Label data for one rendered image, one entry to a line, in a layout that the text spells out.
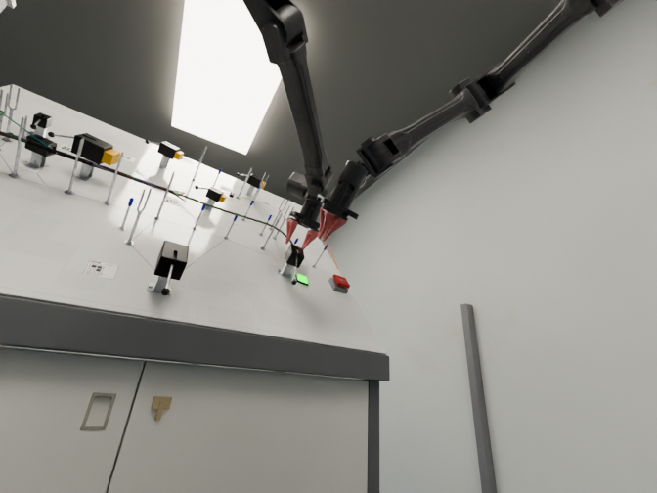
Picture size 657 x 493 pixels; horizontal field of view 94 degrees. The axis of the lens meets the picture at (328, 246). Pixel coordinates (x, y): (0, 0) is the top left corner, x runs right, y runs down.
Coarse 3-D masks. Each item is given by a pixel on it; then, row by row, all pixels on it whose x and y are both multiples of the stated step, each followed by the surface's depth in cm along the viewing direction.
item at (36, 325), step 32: (0, 320) 44; (32, 320) 46; (64, 320) 48; (96, 320) 50; (128, 320) 53; (96, 352) 49; (128, 352) 51; (160, 352) 54; (192, 352) 57; (224, 352) 60; (256, 352) 64; (288, 352) 68; (320, 352) 73; (352, 352) 78
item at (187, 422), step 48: (144, 384) 54; (192, 384) 59; (240, 384) 64; (288, 384) 70; (336, 384) 77; (144, 432) 52; (192, 432) 56; (240, 432) 61; (288, 432) 67; (336, 432) 73; (144, 480) 51; (192, 480) 54; (240, 480) 59; (288, 480) 64; (336, 480) 70
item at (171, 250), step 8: (168, 248) 58; (176, 248) 60; (184, 248) 61; (160, 256) 55; (168, 256) 56; (176, 256) 58; (184, 256) 59; (160, 264) 56; (168, 264) 57; (176, 264) 57; (184, 264) 58; (160, 272) 57; (168, 272) 57; (176, 272) 58; (160, 280) 60; (168, 280) 55; (152, 288) 61; (160, 288) 61; (168, 288) 63
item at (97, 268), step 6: (90, 258) 59; (90, 264) 58; (96, 264) 59; (102, 264) 60; (108, 264) 61; (114, 264) 61; (84, 270) 56; (90, 270) 57; (96, 270) 58; (102, 270) 59; (108, 270) 59; (114, 270) 60; (96, 276) 57; (102, 276) 57; (108, 276) 58; (114, 276) 59
